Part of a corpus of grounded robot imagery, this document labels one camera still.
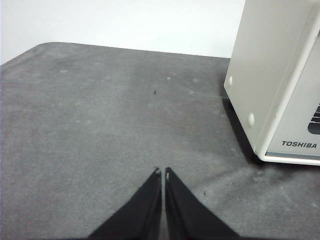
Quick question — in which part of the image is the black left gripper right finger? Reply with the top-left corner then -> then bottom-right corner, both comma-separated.
164,166 -> 240,240

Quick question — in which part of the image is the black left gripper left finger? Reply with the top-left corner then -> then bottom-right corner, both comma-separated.
87,166 -> 163,240

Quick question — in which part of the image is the glass oven door with handle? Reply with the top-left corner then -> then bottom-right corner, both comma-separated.
264,82 -> 320,161

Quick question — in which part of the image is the cream Toshiba toaster oven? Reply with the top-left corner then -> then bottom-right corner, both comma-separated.
223,0 -> 320,167

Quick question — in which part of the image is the metal wire oven rack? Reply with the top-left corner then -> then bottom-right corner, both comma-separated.
308,101 -> 320,126

